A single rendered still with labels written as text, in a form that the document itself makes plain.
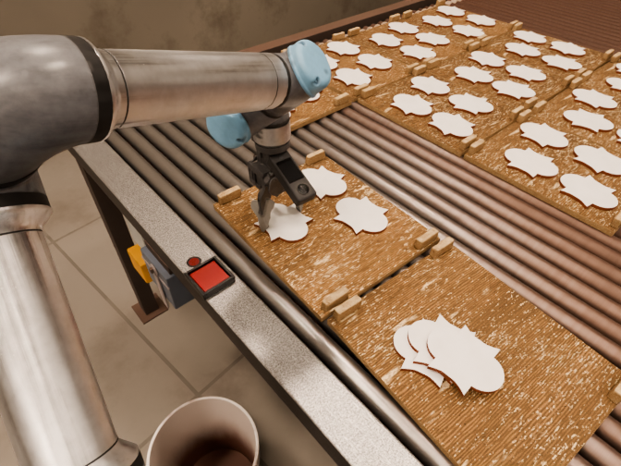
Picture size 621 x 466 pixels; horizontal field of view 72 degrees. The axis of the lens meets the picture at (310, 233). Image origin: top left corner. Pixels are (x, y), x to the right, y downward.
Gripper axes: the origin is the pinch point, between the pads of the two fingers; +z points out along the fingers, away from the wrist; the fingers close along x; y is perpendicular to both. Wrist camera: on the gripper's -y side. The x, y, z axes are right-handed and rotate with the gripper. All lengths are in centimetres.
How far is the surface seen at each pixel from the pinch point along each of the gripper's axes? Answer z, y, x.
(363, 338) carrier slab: 3.0, -33.1, 6.4
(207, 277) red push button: 1.9, -2.7, 21.5
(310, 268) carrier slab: 1.8, -14.1, 3.6
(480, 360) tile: 1.1, -49.4, -4.9
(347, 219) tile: 0.5, -8.5, -11.9
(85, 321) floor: 90, 89, 49
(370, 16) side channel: -6, 86, -112
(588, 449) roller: 7, -68, -9
